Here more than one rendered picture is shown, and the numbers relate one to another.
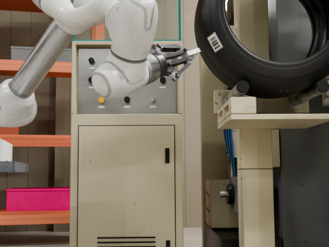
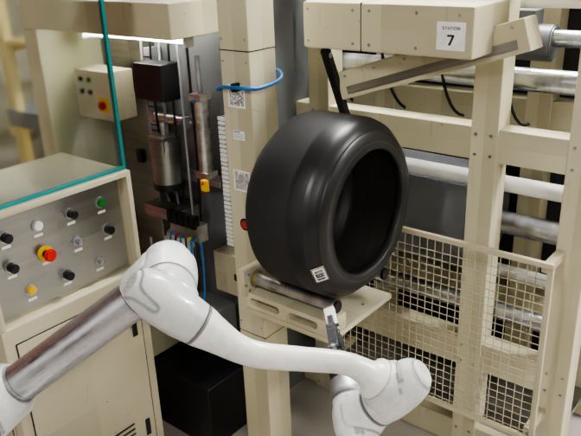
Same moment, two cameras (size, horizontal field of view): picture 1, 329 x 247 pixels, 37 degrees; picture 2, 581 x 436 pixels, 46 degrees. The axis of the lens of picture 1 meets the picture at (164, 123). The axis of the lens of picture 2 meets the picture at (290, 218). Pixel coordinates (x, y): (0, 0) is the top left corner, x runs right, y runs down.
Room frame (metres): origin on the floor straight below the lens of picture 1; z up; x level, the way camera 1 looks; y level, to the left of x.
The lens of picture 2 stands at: (0.55, 1.24, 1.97)
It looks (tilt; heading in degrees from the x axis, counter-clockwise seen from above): 22 degrees down; 311
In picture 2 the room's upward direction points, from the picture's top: 2 degrees counter-clockwise
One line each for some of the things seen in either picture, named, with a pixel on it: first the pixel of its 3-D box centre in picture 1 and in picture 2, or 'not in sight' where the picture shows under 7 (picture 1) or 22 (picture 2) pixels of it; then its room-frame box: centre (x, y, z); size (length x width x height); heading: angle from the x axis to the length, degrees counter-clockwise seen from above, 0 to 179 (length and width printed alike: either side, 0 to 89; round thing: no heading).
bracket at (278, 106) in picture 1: (261, 101); (279, 262); (2.03, -0.41, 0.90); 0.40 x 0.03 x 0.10; 91
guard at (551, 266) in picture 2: not in sight; (423, 318); (1.63, -0.74, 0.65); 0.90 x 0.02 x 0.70; 1
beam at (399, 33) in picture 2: not in sight; (401, 24); (1.73, -0.71, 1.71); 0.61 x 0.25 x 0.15; 1
